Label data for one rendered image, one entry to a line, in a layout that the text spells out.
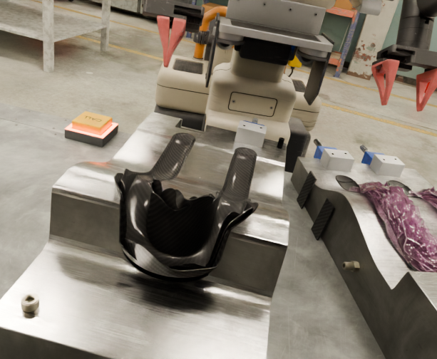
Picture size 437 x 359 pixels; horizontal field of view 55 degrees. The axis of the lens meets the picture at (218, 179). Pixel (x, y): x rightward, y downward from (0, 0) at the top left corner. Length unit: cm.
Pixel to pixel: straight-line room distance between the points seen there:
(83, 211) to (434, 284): 39
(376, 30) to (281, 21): 471
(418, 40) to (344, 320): 50
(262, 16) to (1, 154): 62
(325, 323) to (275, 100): 67
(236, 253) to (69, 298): 17
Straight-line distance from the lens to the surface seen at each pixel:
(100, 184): 49
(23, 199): 71
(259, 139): 75
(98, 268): 49
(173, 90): 137
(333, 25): 603
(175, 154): 69
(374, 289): 59
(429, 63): 85
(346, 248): 65
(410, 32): 85
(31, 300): 46
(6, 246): 62
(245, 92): 110
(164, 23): 74
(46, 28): 376
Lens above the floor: 119
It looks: 29 degrees down
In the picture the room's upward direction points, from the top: 12 degrees clockwise
